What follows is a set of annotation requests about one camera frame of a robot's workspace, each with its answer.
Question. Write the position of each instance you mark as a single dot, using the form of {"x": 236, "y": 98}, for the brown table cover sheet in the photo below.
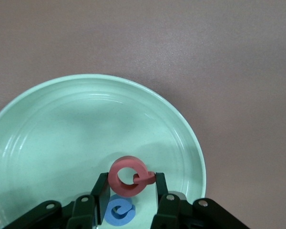
{"x": 205, "y": 47}

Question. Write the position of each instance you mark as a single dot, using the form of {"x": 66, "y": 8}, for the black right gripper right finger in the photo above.
{"x": 176, "y": 212}

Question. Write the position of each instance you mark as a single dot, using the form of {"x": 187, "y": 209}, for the red foam letter Q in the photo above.
{"x": 112, "y": 177}

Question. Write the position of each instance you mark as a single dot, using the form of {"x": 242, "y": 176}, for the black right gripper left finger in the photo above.
{"x": 83, "y": 212}

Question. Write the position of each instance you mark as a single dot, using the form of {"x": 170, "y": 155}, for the blue foam letter G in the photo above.
{"x": 128, "y": 214}

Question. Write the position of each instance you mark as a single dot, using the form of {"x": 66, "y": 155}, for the light green plate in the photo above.
{"x": 62, "y": 143}

